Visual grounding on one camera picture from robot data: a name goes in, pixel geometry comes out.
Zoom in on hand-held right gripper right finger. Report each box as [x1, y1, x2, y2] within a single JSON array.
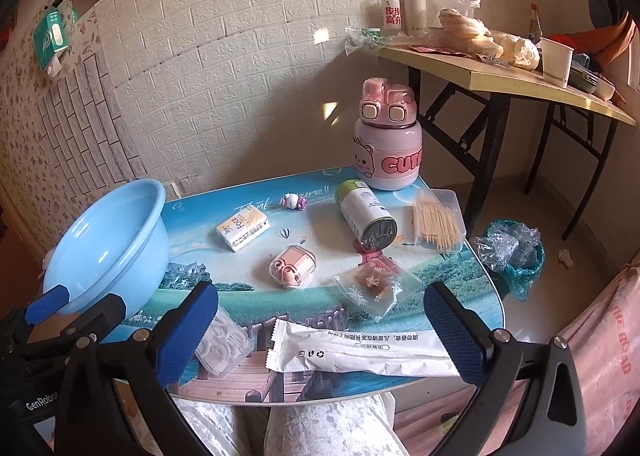
[[423, 280, 589, 456]]

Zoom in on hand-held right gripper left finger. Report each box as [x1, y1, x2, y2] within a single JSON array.
[[54, 280, 221, 456]]

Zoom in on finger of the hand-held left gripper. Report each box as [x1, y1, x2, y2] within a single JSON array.
[[15, 285, 70, 338], [22, 296, 127, 361]]

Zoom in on light blue plastic basin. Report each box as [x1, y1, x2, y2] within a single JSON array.
[[41, 179, 167, 317]]

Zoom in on long white packet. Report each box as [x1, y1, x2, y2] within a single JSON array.
[[264, 320, 463, 378]]

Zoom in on clear plastic box with cake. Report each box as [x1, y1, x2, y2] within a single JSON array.
[[411, 187, 468, 253]]

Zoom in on clear floss pick box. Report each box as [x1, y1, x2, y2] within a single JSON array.
[[192, 311, 255, 378]]

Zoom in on clear snack packet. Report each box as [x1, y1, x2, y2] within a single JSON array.
[[333, 256, 423, 319]]

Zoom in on green bag trash bin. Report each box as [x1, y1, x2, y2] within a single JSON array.
[[472, 219, 546, 302]]

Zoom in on white and yellow small box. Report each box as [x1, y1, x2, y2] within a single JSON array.
[[215, 209, 271, 253]]

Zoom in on green and white can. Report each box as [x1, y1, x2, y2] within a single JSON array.
[[335, 179, 398, 253]]

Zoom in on scenic print low table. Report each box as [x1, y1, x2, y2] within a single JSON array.
[[112, 166, 506, 404]]

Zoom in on person's patterned trousers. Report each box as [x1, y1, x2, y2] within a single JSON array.
[[170, 391, 406, 456]]

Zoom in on pink printed blanket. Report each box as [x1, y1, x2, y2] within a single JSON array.
[[395, 261, 640, 456]]

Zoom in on pink bear water bottle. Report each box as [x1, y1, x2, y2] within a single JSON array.
[[352, 77, 425, 192]]

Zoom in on yellow top folding table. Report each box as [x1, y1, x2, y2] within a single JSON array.
[[345, 44, 638, 242]]

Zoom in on green tissue pack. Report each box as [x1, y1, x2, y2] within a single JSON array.
[[32, 6, 68, 73]]

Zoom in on small bag of bread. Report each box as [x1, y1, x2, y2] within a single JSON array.
[[500, 34, 541, 70]]

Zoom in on green bowl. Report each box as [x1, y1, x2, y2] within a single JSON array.
[[570, 54, 601, 92]]

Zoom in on white paper cup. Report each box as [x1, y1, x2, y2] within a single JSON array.
[[540, 36, 573, 88]]

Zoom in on large bag of bread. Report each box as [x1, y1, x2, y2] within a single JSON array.
[[430, 0, 506, 57]]

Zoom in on red cap sauce bottle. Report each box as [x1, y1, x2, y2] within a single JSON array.
[[528, 4, 545, 44]]

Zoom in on stack of paper cups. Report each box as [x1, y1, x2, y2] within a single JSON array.
[[402, 0, 427, 34]]

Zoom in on white bottle with red label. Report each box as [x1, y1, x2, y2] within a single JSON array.
[[379, 0, 403, 32]]

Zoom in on orange cloth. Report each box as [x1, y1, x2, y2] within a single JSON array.
[[550, 11, 640, 82]]

